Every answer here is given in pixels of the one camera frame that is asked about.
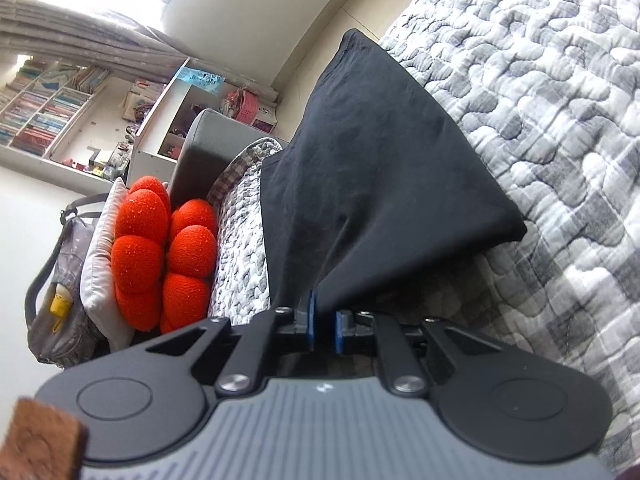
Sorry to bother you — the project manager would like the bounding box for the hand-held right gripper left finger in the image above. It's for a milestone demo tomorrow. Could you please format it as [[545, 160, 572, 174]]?
[[145, 290, 318, 396]]

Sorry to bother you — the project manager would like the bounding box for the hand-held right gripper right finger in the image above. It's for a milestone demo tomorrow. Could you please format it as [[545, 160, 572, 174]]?
[[335, 309, 501, 396]]

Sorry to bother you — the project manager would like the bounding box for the black T-shirt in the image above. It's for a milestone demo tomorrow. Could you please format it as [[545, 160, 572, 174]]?
[[260, 29, 528, 376]]

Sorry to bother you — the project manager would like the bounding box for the grey shoulder bag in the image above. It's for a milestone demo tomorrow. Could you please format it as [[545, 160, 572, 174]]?
[[25, 192, 111, 366]]

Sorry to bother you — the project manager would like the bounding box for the orange flower cushion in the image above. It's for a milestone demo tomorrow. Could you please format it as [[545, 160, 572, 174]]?
[[111, 175, 218, 335]]

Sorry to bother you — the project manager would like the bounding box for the grey sofa armrest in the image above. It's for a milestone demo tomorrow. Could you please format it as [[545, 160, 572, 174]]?
[[170, 109, 291, 211]]

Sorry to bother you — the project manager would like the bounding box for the white pillow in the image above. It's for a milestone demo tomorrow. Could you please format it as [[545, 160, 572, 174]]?
[[80, 177, 136, 353]]

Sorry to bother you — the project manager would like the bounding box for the pink basket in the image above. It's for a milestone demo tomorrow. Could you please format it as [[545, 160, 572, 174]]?
[[220, 87, 278, 133]]

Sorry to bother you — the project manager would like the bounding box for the white desk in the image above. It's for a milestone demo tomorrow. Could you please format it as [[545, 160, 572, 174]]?
[[127, 57, 226, 176]]

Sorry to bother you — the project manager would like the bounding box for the yellow bottle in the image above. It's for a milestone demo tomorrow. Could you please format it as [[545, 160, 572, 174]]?
[[47, 292, 71, 333]]

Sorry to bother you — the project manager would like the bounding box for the blue plastic bag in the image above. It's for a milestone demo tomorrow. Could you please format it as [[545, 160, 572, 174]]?
[[176, 65, 225, 87]]

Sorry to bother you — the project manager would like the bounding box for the brown fuzzy patch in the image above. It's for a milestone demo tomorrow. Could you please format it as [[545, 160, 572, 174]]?
[[0, 396, 90, 480]]

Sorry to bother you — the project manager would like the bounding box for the grey white quilted blanket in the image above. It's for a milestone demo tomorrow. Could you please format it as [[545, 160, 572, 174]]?
[[205, 0, 640, 461]]

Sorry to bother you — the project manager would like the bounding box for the grey curtain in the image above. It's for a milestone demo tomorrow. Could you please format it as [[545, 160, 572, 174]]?
[[0, 0, 281, 101]]

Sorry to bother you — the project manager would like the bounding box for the white wall bookshelf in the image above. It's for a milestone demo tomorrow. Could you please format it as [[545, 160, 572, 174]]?
[[0, 55, 111, 176]]

